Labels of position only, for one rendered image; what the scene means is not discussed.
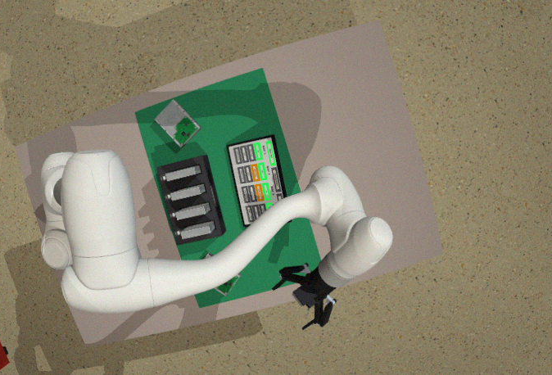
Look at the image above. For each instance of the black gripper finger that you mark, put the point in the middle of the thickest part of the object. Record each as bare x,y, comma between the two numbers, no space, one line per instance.
321,312
288,275

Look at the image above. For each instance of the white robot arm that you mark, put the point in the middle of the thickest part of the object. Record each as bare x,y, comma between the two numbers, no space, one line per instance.
105,275

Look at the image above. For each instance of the green mat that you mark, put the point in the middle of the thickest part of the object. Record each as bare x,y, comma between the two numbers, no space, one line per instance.
232,110

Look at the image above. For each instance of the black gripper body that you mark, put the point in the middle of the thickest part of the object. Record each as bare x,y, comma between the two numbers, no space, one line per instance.
318,284

